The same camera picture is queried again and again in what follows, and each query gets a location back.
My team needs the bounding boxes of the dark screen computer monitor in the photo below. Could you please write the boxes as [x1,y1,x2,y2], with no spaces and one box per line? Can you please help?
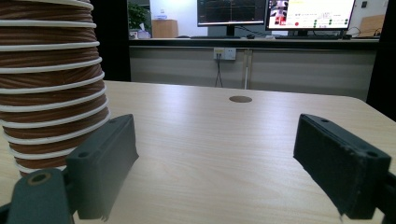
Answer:
[196,0,268,37]

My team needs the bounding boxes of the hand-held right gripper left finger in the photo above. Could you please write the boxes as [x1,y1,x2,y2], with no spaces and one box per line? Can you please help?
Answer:
[65,113,140,221]

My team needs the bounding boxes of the bright screen computer monitor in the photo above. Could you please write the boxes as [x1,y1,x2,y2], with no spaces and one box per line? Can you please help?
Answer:
[265,0,357,37]

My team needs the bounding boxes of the long background desk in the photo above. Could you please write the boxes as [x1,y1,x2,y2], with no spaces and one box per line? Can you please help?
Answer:
[128,36,381,51]

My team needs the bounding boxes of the black keyboard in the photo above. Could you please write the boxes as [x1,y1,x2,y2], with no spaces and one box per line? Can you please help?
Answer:
[190,35,243,40]

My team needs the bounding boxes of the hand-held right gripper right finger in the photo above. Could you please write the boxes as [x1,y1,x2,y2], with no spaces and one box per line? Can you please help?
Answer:
[292,113,392,220]

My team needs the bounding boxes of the white wall socket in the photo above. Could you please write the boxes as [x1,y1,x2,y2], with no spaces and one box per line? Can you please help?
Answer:
[213,47,237,62]

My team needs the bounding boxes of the white vertical conduit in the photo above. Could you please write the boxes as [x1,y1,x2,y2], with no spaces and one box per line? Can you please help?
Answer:
[243,49,252,91]

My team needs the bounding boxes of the wooden board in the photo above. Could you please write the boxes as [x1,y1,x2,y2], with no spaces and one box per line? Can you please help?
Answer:
[359,14,387,38]

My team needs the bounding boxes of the stack of brown paper cups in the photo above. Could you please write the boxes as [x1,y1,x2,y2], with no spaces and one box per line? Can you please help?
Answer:
[0,0,112,177]

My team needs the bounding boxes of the cardboard box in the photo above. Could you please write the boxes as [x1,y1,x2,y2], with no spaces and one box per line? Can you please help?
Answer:
[151,19,179,39]

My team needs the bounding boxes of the green potted plant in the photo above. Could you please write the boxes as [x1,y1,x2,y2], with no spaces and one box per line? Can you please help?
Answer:
[127,2,149,31]

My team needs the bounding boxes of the round brown table grommet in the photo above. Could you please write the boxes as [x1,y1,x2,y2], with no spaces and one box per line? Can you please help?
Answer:
[229,95,253,104]

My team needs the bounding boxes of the black wall cable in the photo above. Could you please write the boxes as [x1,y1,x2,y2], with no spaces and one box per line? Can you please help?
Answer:
[214,54,224,89]

